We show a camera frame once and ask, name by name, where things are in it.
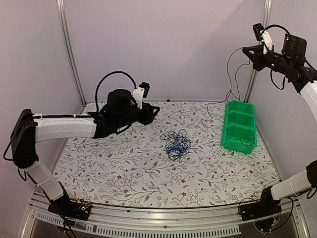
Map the green three-compartment bin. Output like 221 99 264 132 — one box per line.
220 100 257 155

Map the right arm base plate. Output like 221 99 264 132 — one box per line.
238 197 294 235

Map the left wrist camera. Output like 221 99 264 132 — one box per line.
132 82 150 110

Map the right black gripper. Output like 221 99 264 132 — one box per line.
244 44 294 75

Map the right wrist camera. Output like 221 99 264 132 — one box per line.
253 23 273 55

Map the floral table mat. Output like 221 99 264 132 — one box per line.
53 102 280 208

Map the brown cable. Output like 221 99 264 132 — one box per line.
200 47 251 128

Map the right aluminium corner post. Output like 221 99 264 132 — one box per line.
244 0 273 104

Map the left aluminium corner post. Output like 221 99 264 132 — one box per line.
56 0 87 106

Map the aluminium corner post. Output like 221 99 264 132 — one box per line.
244 0 273 104
56 0 87 106

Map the aluminium front rail frame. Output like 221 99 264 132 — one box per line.
21 192 310 238

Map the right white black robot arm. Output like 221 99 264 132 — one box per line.
242 23 317 216

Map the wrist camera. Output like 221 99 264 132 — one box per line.
253 23 273 55
132 82 150 110

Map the thin black cable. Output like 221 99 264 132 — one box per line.
232 135 256 148

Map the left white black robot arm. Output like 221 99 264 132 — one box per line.
3 82 160 215

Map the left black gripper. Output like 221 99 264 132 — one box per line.
115 102 159 129

